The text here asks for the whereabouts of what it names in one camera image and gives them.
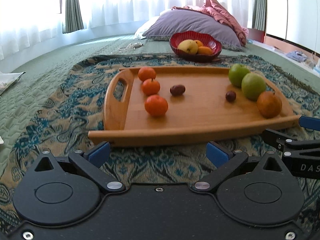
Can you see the green quilted bedspread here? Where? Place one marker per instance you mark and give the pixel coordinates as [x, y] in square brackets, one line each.
[42, 76]

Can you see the paisley patterned throw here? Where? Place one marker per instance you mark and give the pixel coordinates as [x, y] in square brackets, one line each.
[62, 123]

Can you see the small tangerine front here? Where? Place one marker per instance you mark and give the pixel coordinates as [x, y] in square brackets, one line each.
[156, 105]

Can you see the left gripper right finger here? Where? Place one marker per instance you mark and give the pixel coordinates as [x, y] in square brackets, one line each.
[236, 171]

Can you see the large dull orange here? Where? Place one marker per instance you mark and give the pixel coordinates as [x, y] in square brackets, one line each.
[269, 104]

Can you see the green curtain right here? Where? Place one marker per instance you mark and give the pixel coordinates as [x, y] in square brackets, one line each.
[259, 15]

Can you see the purple pillow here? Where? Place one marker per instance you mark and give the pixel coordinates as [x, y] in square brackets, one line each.
[161, 28]

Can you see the pink blanket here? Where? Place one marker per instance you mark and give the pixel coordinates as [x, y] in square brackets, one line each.
[219, 13]

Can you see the green curtain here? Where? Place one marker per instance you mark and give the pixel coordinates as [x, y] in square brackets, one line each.
[72, 18]
[259, 15]

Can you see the small tangerine with stem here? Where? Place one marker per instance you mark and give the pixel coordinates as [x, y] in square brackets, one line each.
[150, 87]

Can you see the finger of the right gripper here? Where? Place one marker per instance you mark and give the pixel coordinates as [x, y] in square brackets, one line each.
[290, 146]
[309, 123]

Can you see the orange in bowl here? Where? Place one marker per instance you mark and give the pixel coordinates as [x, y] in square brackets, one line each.
[199, 43]
[204, 50]

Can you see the red ribbed bowl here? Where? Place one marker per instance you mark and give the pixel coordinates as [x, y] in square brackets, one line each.
[206, 39]

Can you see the orange in bowl rear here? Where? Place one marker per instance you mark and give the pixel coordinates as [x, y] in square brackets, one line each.
[199, 43]

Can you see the lavender cloth on floor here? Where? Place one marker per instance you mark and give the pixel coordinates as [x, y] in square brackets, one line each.
[298, 56]

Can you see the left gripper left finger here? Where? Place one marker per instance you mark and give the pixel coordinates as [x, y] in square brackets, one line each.
[79, 171]

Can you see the orange in bowl front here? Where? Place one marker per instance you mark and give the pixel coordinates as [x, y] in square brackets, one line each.
[204, 50]

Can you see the green apple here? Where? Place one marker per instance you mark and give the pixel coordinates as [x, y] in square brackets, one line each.
[237, 73]
[252, 86]

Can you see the wooden serving tray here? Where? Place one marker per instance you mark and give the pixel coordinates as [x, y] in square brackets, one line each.
[201, 114]

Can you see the white charger on floor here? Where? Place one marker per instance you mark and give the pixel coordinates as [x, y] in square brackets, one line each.
[314, 63]

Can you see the newspaper on bed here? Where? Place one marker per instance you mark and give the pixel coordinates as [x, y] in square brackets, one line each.
[6, 80]

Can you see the green curtain left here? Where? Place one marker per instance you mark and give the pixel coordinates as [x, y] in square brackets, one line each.
[72, 18]

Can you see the white sheer curtain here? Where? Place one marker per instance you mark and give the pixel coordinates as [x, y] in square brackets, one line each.
[28, 23]

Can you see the dark red date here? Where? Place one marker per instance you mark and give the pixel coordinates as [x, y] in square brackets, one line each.
[230, 96]
[177, 90]

